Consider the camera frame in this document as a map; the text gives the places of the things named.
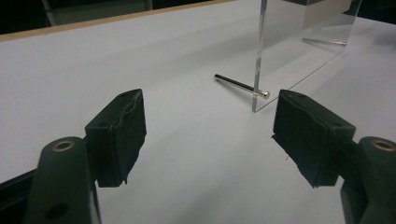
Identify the clear acrylic frame with pins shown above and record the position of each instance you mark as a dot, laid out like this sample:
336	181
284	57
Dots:
280	53

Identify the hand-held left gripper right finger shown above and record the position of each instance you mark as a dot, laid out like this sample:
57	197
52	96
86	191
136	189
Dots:
308	140

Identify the grey metal rack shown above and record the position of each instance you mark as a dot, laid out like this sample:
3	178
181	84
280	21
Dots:
93	12

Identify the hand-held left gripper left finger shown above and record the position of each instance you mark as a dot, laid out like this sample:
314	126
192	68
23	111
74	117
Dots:
116	143

